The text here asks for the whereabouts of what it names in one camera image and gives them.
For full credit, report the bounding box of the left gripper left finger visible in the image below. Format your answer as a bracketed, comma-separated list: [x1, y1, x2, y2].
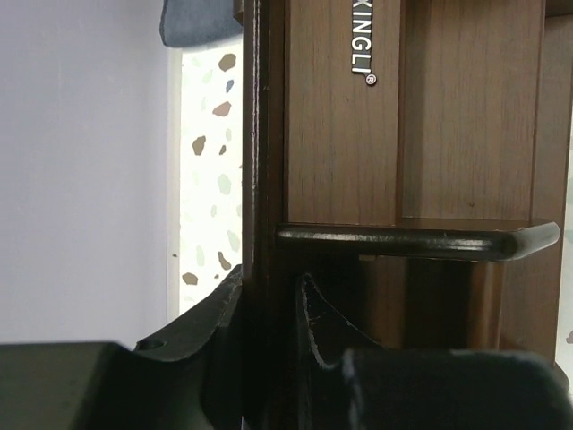
[1, 267, 242, 429]

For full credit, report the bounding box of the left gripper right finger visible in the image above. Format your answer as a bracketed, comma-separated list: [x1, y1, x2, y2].
[263, 271, 573, 430]

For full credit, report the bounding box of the brown wooden desk organizer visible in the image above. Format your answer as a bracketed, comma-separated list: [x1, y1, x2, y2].
[232, 0, 573, 359]

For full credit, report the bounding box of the blue folded towel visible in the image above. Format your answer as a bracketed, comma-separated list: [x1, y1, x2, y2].
[159, 0, 242, 48]

